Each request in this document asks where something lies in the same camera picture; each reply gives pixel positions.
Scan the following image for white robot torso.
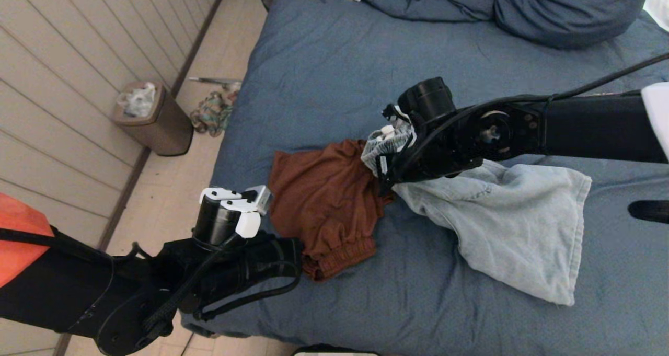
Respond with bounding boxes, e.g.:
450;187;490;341
293;347;379;356

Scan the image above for black strap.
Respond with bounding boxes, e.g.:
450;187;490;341
628;200;669;224

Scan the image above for blue pillow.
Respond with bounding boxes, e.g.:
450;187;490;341
494;0;655;49

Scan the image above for light blue denim shorts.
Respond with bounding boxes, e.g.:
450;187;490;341
361;125;593;307

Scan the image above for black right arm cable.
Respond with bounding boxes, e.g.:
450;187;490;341
392;53;669;181

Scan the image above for bunched blue duvet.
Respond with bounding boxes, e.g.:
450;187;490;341
360;0;498;22

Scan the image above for blue bed sheet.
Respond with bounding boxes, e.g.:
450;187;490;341
180;0;669;356

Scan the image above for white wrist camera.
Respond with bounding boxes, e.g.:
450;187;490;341
199;185;273;239
382;104;411;137

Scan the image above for white pillow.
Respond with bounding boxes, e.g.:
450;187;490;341
644;0;669;31

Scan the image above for colourful crumpled cloth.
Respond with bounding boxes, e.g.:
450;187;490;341
190;90;241;139

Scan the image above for white plastic bin bag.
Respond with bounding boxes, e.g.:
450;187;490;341
118;83;157;119

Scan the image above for grey metal rod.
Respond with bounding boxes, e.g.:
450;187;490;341
189;76;242;90

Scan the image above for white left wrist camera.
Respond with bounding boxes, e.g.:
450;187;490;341
199;185;273;239

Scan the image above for thin black looped cable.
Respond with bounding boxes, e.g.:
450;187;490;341
194;262;303;321

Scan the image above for brown trash bin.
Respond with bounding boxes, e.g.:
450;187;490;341
113;82;194;157

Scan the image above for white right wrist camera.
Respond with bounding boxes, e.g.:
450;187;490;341
382;104;411;137

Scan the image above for rust brown garment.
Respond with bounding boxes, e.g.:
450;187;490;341
268;139;396;282

